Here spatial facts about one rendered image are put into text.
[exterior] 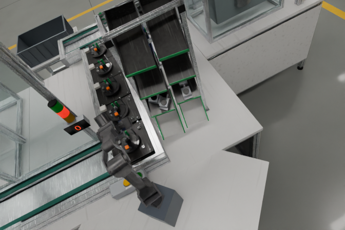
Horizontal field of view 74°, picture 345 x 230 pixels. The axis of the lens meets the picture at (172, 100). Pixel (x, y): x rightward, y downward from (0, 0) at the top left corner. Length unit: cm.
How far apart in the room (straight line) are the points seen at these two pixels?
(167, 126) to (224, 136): 35
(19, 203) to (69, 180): 33
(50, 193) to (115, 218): 45
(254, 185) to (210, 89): 69
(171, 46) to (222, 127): 69
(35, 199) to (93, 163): 40
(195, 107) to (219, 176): 40
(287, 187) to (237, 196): 99
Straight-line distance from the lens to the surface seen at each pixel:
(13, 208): 183
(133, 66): 97
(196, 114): 135
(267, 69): 248
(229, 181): 135
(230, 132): 145
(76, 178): 161
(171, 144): 148
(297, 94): 271
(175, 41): 99
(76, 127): 137
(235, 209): 131
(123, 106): 159
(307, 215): 224
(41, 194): 172
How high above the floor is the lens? 215
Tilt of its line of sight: 52 degrees down
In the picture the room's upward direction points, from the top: 23 degrees counter-clockwise
